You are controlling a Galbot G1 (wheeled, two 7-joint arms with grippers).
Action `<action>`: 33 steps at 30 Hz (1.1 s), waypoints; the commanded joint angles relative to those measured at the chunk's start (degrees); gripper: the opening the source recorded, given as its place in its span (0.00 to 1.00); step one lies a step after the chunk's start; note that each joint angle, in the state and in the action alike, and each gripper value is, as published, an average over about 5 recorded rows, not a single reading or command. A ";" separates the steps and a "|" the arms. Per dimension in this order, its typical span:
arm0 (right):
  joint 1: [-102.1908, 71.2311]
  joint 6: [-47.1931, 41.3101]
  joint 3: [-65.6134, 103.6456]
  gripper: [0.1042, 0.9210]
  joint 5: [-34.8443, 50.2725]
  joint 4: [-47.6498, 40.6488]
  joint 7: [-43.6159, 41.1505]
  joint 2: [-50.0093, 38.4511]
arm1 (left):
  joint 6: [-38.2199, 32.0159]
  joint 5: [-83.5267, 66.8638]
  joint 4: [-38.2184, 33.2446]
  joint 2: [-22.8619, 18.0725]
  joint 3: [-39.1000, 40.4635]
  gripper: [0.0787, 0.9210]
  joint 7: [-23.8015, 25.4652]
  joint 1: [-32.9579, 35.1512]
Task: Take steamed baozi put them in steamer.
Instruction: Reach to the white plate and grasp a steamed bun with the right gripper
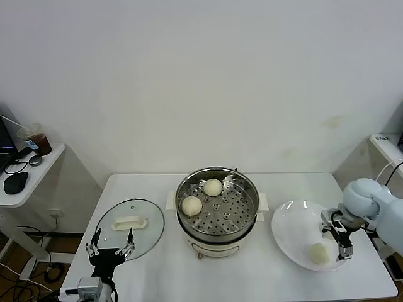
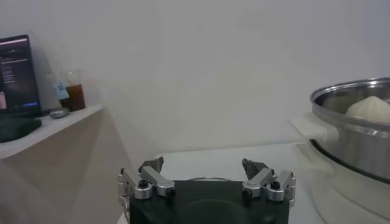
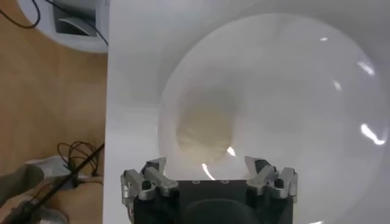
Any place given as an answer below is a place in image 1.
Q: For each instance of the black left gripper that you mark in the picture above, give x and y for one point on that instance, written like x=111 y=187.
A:
x=106 y=261

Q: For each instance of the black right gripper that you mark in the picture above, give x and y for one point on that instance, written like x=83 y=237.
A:
x=343 y=239

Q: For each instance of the white steamed baozi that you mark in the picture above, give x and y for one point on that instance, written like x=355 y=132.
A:
x=191 y=206
x=212 y=187
x=318 y=253

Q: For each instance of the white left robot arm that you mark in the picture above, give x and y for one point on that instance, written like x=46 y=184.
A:
x=107 y=292

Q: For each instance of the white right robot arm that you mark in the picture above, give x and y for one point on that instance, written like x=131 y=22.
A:
x=362 y=195

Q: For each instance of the stainless steel steamer basket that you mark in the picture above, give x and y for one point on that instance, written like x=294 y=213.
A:
x=220 y=220

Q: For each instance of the white round plate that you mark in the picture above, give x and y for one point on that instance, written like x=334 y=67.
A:
x=292 y=226

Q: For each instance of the white side table with laptop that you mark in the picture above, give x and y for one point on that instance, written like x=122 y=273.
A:
x=47 y=170

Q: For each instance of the cream electric cooking pot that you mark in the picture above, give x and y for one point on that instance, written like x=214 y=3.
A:
x=214 y=248

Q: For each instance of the white side table with label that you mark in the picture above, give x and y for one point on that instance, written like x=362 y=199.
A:
x=387 y=151

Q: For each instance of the black computer mouse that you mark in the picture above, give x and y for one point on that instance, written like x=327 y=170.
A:
x=15 y=184

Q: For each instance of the plastic iced coffee cup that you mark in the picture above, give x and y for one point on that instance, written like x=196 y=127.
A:
x=42 y=143

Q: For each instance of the black laptop computer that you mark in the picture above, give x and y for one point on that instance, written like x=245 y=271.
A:
x=6 y=138

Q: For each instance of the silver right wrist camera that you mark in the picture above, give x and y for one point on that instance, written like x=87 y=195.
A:
x=330 y=217

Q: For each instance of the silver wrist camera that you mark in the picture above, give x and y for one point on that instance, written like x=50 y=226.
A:
x=330 y=217
x=89 y=286

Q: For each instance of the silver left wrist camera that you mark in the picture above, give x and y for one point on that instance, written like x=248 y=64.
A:
x=89 y=286

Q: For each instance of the white wall power outlet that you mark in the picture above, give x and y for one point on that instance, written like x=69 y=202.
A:
x=56 y=214

